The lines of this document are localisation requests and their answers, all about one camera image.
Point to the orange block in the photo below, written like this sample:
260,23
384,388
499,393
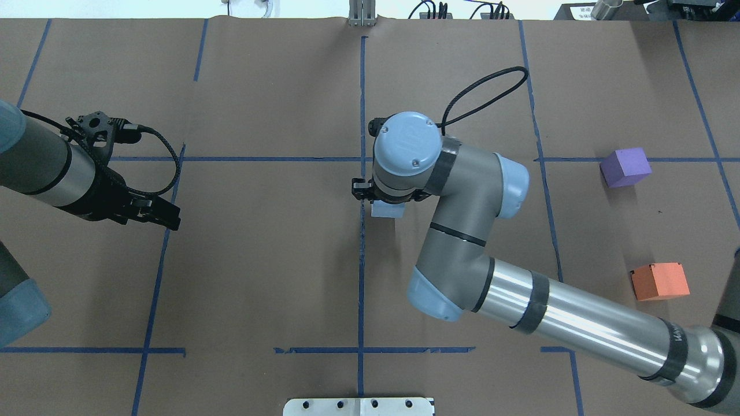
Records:
659,281

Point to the aluminium frame post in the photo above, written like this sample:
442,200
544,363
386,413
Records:
362,13

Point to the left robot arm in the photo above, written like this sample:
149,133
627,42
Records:
66,166

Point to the metal cup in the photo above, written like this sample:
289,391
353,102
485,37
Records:
604,10

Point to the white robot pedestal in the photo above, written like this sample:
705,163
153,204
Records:
360,406

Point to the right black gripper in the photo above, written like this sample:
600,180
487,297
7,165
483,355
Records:
362,190

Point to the light blue block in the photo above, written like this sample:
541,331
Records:
387,210

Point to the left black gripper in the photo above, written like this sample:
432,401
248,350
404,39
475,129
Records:
99,195

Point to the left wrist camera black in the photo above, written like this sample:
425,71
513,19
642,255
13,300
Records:
102,132

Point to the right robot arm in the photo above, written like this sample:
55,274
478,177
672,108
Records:
455,274

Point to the purple block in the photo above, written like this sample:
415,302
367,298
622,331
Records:
625,167

